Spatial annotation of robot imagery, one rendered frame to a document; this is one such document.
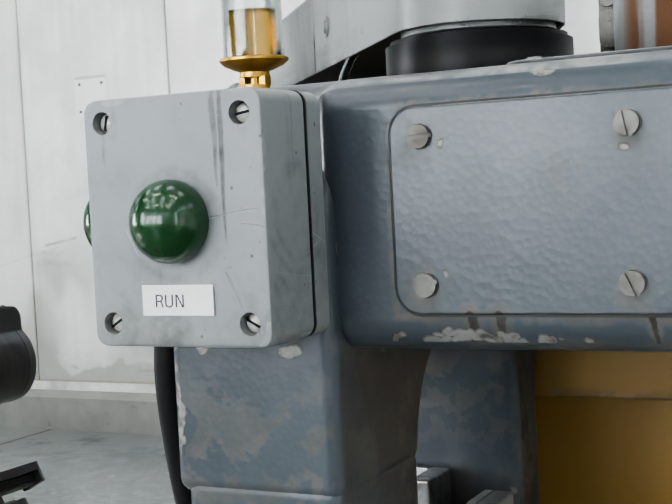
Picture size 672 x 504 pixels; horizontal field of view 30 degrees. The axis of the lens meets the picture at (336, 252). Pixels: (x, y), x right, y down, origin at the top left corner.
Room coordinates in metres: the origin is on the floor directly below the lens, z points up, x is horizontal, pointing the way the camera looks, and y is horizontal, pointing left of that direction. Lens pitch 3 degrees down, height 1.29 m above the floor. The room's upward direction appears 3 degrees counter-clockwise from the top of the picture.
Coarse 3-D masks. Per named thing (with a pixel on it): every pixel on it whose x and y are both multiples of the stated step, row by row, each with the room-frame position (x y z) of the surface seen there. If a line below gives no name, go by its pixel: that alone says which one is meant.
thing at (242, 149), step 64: (128, 128) 0.45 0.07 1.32; (192, 128) 0.44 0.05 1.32; (256, 128) 0.43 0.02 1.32; (128, 192) 0.45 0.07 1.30; (256, 192) 0.43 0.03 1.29; (320, 192) 0.46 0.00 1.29; (128, 256) 0.45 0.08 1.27; (256, 256) 0.43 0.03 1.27; (320, 256) 0.46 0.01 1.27; (128, 320) 0.45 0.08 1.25; (192, 320) 0.44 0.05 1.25; (256, 320) 0.43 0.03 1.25; (320, 320) 0.46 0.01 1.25
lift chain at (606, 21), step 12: (600, 0) 0.98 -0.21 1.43; (612, 0) 0.97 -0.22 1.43; (600, 12) 0.98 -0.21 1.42; (612, 12) 0.97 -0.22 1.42; (600, 24) 0.98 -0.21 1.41; (612, 24) 0.97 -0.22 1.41; (600, 36) 0.98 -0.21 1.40; (612, 36) 0.97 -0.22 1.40; (600, 48) 0.98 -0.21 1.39; (612, 48) 0.98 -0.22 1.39
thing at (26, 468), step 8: (24, 464) 0.79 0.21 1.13; (32, 464) 0.80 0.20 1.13; (0, 472) 0.77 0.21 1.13; (8, 472) 0.78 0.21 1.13; (16, 472) 0.78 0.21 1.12; (24, 472) 0.79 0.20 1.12; (32, 472) 0.80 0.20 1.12; (40, 472) 0.80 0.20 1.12; (0, 480) 0.77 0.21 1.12; (8, 480) 0.78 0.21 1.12; (16, 480) 0.79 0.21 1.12; (24, 480) 0.79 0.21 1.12; (32, 480) 0.80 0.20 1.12; (40, 480) 0.80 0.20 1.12; (0, 488) 0.77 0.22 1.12; (8, 488) 0.78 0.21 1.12; (16, 488) 0.78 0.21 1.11; (24, 488) 0.80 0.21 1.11
